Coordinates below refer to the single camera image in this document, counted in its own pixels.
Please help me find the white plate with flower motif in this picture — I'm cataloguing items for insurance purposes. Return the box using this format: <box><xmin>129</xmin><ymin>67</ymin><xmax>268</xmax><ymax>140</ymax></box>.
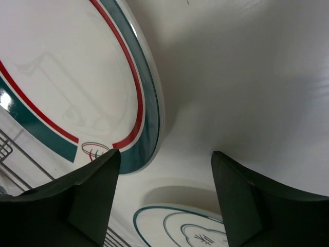
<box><xmin>133</xmin><ymin>204</ymin><xmax>229</xmax><ymax>246</ymax></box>

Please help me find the green red rimmed plate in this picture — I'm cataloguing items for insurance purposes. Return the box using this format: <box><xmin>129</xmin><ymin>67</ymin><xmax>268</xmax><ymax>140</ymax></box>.
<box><xmin>1</xmin><ymin>1</ymin><xmax>165</xmax><ymax>174</ymax></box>

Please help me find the metal wire dish rack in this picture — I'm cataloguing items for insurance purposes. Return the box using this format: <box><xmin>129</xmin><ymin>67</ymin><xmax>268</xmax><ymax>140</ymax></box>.
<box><xmin>0</xmin><ymin>128</ymin><xmax>134</xmax><ymax>247</ymax></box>

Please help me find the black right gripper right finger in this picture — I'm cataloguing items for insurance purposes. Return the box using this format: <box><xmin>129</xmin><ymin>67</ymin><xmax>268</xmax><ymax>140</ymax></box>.
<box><xmin>211</xmin><ymin>151</ymin><xmax>328</xmax><ymax>246</ymax></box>

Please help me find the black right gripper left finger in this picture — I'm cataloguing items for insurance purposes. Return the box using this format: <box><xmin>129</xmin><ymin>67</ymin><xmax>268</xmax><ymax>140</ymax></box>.
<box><xmin>1</xmin><ymin>149</ymin><xmax>121</xmax><ymax>246</ymax></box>

